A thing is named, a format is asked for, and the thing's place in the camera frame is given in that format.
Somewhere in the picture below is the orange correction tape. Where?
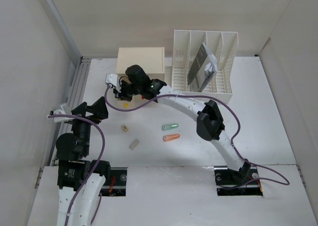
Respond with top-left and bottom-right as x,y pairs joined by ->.
162,134 -> 180,142

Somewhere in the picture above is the white rectangular eraser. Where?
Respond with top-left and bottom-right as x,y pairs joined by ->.
129,139 -> 140,150

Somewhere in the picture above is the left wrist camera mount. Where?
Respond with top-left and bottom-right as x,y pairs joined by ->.
47,103 -> 72,123

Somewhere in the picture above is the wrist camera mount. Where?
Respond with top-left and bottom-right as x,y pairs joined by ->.
47,103 -> 72,123
105,74 -> 120,88

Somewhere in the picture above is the cream drawer cabinet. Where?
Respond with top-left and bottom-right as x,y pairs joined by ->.
115,47 -> 165,81

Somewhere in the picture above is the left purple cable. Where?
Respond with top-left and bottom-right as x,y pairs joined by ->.
47,113 -> 106,226

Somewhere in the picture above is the white file organizer rack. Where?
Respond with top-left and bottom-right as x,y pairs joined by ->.
170,30 -> 239,103

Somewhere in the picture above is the grey setup guide booklet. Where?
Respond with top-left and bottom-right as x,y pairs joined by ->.
187,43 -> 218,92

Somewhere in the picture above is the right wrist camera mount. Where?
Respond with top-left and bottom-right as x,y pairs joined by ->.
105,74 -> 120,88

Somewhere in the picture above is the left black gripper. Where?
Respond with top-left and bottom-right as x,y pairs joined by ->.
68,96 -> 107,155

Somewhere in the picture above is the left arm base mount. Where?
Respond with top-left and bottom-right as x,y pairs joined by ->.
100,167 -> 128,197

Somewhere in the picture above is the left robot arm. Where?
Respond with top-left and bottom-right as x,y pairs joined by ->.
50,97 -> 111,226

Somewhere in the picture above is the aluminium rail frame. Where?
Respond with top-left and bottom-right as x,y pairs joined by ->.
47,57 -> 91,166

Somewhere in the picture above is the green correction tape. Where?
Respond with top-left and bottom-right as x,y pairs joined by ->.
161,123 -> 179,131

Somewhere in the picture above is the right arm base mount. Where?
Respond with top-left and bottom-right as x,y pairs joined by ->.
214,166 -> 263,196

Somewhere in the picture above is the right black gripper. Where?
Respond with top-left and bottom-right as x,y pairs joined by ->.
113,80 -> 142,102

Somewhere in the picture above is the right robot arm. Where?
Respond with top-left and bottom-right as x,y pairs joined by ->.
106,65 -> 250,183

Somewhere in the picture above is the small yellow eraser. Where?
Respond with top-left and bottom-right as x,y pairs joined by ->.
121,125 -> 129,132

